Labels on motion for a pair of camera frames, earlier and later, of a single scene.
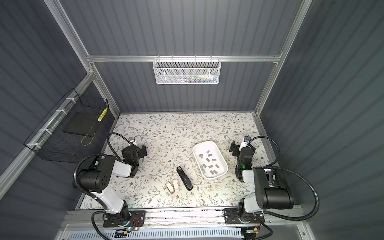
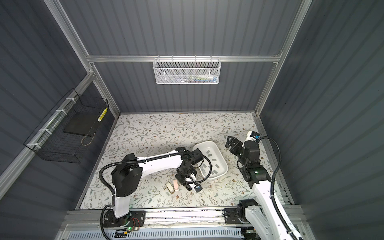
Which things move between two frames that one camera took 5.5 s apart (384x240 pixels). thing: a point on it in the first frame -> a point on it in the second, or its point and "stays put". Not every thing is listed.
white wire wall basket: [186, 70] stays put
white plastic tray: [210, 162] stays put
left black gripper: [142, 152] -> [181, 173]
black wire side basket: [69, 129] stays put
